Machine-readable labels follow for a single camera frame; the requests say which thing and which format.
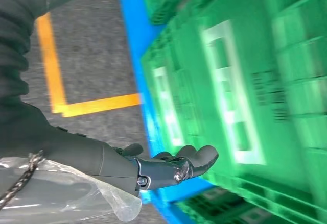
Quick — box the blue metal shelf rack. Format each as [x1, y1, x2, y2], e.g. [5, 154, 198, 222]
[118, 0, 216, 224]

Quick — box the braided black cable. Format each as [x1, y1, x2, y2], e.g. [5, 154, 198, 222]
[0, 151, 45, 210]

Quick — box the clear plastic cover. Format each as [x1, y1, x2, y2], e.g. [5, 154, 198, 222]
[0, 157, 143, 223]

